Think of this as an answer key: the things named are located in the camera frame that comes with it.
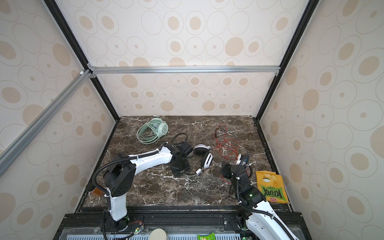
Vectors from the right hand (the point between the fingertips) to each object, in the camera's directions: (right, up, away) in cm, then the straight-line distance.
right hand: (229, 163), depth 81 cm
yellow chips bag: (+25, -14, +3) cm, 29 cm away
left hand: (-21, -5, +4) cm, 22 cm away
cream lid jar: (-35, -27, -16) cm, 47 cm away
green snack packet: (-11, -31, -13) cm, 35 cm away
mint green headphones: (-45, +21, +22) cm, 54 cm away
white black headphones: (-15, +6, +11) cm, 20 cm away
